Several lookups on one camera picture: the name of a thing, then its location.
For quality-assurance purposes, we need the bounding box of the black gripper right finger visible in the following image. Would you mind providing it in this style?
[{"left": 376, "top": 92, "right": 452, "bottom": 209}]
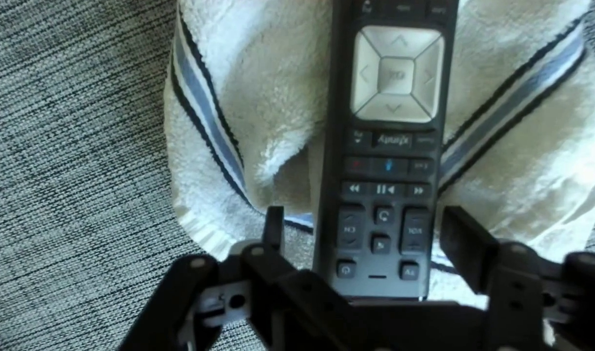
[{"left": 441, "top": 207, "right": 595, "bottom": 351}]

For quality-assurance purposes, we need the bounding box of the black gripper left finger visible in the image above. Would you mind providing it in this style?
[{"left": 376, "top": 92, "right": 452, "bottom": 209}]
[{"left": 117, "top": 207, "right": 349, "bottom": 351}]

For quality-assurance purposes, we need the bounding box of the black tv remote control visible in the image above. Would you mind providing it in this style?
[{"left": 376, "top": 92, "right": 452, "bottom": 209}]
[{"left": 314, "top": 0, "right": 458, "bottom": 301}]

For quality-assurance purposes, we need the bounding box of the white towel with blue stripes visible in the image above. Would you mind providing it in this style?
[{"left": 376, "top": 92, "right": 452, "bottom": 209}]
[{"left": 164, "top": 0, "right": 595, "bottom": 305}]

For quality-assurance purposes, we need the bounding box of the grey grid cutting mat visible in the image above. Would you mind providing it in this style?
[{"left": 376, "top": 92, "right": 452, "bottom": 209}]
[{"left": 0, "top": 0, "right": 595, "bottom": 351}]

